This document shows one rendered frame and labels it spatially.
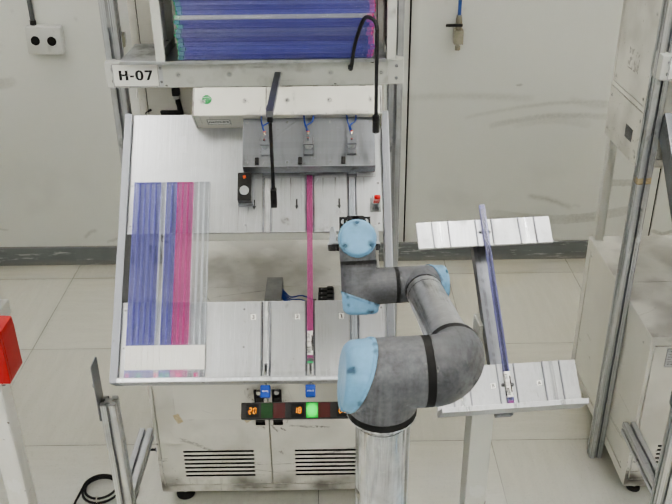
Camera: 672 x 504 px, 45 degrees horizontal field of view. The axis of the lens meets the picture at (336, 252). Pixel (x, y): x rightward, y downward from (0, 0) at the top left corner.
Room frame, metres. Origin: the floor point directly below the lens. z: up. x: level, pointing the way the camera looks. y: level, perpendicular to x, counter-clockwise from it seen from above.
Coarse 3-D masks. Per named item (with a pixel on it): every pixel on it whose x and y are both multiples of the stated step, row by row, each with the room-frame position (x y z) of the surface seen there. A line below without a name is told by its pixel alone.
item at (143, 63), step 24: (168, 0) 2.23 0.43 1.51; (384, 0) 2.22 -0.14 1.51; (168, 24) 2.23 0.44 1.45; (384, 24) 2.22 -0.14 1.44; (144, 48) 2.22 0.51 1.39; (168, 48) 2.15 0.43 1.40; (120, 72) 2.11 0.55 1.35; (144, 72) 2.11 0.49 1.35; (96, 360) 1.68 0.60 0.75; (96, 384) 1.65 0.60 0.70; (144, 432) 1.93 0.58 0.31; (144, 456) 1.82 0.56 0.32
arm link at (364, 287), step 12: (348, 264) 1.46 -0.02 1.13; (360, 264) 1.45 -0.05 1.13; (372, 264) 1.46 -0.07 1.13; (348, 276) 1.45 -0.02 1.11; (360, 276) 1.44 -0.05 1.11; (372, 276) 1.45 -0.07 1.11; (384, 276) 1.45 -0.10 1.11; (348, 288) 1.44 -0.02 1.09; (360, 288) 1.43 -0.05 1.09; (372, 288) 1.43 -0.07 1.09; (384, 288) 1.43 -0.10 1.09; (396, 288) 1.43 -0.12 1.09; (348, 300) 1.43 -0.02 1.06; (360, 300) 1.42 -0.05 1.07; (372, 300) 1.42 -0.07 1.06; (384, 300) 1.43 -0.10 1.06; (396, 300) 1.43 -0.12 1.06; (348, 312) 1.42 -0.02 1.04; (360, 312) 1.41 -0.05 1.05; (372, 312) 1.42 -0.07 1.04
